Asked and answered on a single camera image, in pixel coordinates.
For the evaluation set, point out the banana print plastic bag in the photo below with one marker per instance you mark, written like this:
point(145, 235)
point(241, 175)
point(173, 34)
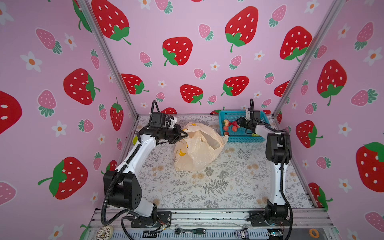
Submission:
point(200, 148)

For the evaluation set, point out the aluminium rail frame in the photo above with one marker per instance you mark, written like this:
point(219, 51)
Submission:
point(221, 224)

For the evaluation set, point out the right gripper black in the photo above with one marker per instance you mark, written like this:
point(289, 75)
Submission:
point(242, 121)

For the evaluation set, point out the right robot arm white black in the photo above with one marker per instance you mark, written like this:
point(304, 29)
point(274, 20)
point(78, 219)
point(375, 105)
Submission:
point(278, 153)

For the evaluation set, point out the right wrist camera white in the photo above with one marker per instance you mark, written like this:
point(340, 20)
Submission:
point(249, 114)

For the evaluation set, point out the small red fake fruit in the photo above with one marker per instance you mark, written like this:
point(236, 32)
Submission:
point(226, 130)

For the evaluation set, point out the red fake strawberry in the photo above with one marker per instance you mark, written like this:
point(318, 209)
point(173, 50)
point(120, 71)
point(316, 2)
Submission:
point(235, 126)

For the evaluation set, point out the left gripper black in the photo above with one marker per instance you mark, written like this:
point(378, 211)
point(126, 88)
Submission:
point(177, 131)

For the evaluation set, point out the green circuit board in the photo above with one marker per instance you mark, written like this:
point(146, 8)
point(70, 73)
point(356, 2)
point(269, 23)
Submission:
point(275, 235)

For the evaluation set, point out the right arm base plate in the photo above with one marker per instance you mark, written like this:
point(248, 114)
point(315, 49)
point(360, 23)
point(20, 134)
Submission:
point(267, 219)

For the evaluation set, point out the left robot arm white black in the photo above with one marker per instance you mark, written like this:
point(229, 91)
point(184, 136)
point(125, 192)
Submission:
point(123, 193)

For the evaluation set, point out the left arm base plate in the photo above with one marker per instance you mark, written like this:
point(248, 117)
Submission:
point(154, 221)

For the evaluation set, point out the teal plastic basket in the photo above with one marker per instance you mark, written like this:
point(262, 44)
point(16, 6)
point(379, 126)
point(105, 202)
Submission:
point(242, 135)

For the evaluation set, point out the donut shaped tape roll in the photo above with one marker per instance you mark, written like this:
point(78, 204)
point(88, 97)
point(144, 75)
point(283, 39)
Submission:
point(105, 233)

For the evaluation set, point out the ratchet wrench green handle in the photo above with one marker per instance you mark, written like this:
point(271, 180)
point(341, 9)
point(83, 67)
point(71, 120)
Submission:
point(197, 231)

